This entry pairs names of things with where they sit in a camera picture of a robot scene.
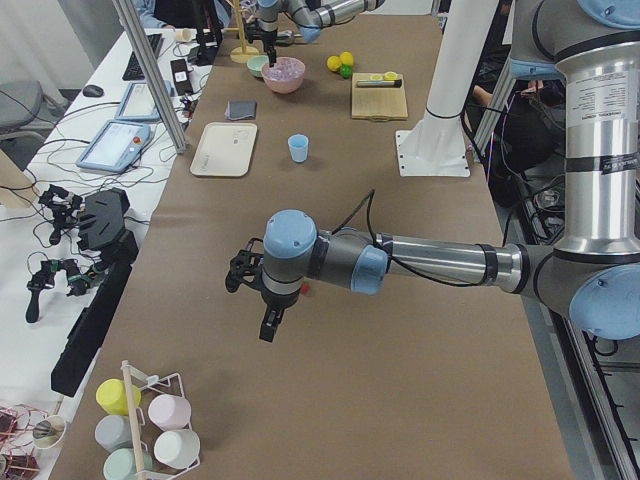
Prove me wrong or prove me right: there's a computer mouse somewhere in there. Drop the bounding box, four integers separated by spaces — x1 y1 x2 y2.
82 84 104 98

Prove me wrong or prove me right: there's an aluminium frame post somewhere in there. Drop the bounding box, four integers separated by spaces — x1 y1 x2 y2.
112 0 187 154

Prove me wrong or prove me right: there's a white cup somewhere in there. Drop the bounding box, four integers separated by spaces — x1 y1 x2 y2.
154 429 201 469

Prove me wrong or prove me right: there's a teach pendant near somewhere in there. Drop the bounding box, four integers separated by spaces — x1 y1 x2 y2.
76 120 151 173

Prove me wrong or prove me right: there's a yellow lemon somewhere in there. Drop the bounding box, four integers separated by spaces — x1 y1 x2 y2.
326 55 342 72
339 51 355 67

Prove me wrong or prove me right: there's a yellow cup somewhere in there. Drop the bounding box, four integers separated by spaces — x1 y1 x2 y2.
95 379 128 416

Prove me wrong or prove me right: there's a wooden stand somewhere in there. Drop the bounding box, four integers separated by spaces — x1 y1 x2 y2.
228 0 260 64

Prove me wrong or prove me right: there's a white wire cup rack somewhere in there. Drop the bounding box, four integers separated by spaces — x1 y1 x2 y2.
121 360 201 479

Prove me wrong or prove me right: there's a yellow lemon lower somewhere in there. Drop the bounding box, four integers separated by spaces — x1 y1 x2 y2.
339 51 355 67

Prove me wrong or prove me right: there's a light blue cup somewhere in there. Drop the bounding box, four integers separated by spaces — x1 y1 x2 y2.
287 134 309 163

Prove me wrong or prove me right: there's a green lime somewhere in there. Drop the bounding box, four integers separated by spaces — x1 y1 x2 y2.
339 65 352 79

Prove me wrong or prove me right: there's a grey cup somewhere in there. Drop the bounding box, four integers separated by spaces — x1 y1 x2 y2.
94 415 132 453

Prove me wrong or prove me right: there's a black keyboard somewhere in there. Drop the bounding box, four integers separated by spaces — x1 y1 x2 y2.
121 32 165 82

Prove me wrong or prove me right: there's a wooden cutting board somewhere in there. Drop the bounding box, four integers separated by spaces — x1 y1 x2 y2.
351 73 408 121

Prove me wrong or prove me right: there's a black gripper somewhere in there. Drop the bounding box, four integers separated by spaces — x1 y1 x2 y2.
246 21 277 67
225 237 299 342

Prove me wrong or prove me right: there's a pink cup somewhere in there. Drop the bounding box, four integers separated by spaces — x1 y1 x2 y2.
148 394 192 431

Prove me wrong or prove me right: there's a teach pendant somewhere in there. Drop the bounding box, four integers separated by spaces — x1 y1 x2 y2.
115 81 160 123
76 120 151 173

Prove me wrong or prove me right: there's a grey folded cloth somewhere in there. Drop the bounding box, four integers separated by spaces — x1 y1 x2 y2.
225 100 257 121

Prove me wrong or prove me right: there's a yellow lemon upper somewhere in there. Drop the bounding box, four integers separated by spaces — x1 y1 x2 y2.
326 55 342 72

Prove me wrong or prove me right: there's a pink bowl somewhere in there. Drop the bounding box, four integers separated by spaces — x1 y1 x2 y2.
261 56 306 94

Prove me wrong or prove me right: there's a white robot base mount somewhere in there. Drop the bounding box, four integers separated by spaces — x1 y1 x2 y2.
396 0 498 177

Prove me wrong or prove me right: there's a mint green bowl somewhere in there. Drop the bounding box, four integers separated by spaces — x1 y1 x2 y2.
246 55 269 79

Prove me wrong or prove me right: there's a mint cup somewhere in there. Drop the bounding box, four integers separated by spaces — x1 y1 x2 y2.
103 448 137 480

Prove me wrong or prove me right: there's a pile of clear ice cubes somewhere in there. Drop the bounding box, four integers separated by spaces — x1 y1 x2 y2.
263 63 304 83

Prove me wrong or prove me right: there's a cream rabbit tray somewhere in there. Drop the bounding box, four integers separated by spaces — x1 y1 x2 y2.
190 122 258 178

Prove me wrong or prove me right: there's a teach pendant far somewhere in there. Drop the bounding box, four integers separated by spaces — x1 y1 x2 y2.
115 81 160 123

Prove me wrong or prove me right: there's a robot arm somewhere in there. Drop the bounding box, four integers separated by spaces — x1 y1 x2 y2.
244 0 385 66
225 1 639 341

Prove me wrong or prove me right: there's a steel muddler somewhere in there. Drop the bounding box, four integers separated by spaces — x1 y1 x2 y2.
356 79 403 88

